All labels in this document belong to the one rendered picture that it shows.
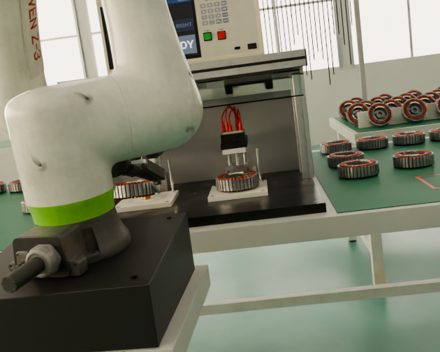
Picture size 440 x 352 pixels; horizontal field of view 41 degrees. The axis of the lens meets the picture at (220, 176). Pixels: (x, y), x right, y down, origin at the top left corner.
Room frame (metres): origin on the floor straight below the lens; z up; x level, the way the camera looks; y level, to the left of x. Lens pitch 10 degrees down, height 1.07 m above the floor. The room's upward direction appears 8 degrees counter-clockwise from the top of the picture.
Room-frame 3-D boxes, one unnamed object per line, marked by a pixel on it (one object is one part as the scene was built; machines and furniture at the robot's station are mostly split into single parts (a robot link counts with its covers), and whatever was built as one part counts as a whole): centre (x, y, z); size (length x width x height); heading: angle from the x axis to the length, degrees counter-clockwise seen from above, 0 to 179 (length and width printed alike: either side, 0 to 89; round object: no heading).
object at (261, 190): (1.48, -0.04, 0.78); 0.15 x 0.15 x 0.01; 85
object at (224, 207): (1.51, 0.08, 0.76); 0.64 x 0.47 x 0.02; 85
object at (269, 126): (1.75, 0.06, 0.92); 0.66 x 0.01 x 0.30; 85
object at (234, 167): (1.63, -0.05, 0.80); 0.08 x 0.05 x 0.06; 85
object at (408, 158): (1.64, -0.55, 0.77); 0.11 x 0.11 x 0.04
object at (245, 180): (1.48, -0.04, 0.80); 0.11 x 0.11 x 0.04
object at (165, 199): (1.50, 0.20, 0.78); 0.15 x 0.15 x 0.01; 85
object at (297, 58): (1.81, 0.05, 1.09); 0.68 x 0.44 x 0.05; 85
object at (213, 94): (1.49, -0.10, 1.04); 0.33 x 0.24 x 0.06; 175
